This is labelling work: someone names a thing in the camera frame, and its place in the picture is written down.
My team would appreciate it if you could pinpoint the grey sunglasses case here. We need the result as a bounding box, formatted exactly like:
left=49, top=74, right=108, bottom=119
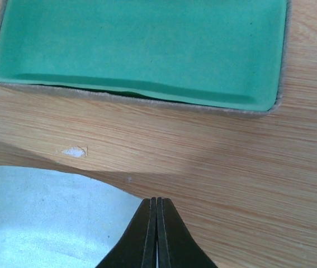
left=0, top=1, right=291, bottom=117

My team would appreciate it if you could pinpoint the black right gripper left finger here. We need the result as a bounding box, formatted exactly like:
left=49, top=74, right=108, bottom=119
left=97, top=198, right=157, bottom=268

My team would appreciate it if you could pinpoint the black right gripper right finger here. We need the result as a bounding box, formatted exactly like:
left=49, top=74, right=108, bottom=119
left=157, top=198, right=216, bottom=268

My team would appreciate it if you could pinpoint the light blue cleaning cloth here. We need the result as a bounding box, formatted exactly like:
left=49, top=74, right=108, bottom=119
left=0, top=166, right=141, bottom=267

